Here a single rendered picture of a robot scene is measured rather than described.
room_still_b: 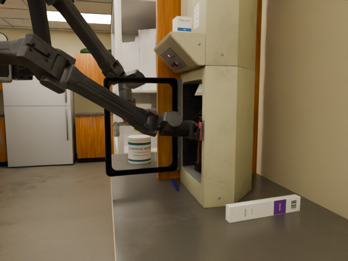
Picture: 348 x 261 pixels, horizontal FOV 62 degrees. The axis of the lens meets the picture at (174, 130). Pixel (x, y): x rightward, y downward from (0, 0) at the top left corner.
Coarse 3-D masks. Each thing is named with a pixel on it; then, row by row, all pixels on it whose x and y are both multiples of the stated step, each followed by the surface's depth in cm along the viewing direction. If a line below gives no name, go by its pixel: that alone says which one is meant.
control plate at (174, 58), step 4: (164, 52) 109; (168, 52) 104; (172, 52) 101; (164, 56) 113; (168, 56) 109; (172, 56) 105; (176, 56) 101; (168, 60) 113; (172, 60) 108; (176, 60) 105; (180, 60) 101; (168, 64) 118; (176, 64) 109; (180, 64) 105; (184, 64) 101; (172, 68) 118; (176, 68) 114; (180, 68) 109
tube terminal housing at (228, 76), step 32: (192, 0) 104; (224, 0) 91; (256, 0) 107; (192, 32) 105; (224, 32) 92; (224, 64) 93; (224, 96) 94; (224, 128) 96; (224, 160) 97; (192, 192) 110; (224, 192) 98
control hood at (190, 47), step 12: (168, 36) 91; (180, 36) 89; (192, 36) 90; (204, 36) 91; (156, 48) 113; (168, 48) 101; (180, 48) 91; (192, 48) 90; (204, 48) 91; (192, 60) 92; (204, 60) 92; (180, 72) 120
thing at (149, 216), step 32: (128, 192) 113; (160, 192) 113; (256, 192) 113; (288, 192) 113; (128, 224) 85; (160, 224) 85; (192, 224) 85; (224, 224) 85; (256, 224) 85; (288, 224) 85; (320, 224) 85; (128, 256) 68; (160, 256) 68; (192, 256) 68; (224, 256) 68; (256, 256) 68; (288, 256) 68; (320, 256) 68
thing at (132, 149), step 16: (128, 96) 116; (144, 96) 118; (160, 96) 120; (160, 112) 121; (112, 128) 115; (128, 128) 117; (112, 144) 116; (128, 144) 118; (144, 144) 120; (160, 144) 122; (112, 160) 117; (128, 160) 119; (144, 160) 121; (160, 160) 123
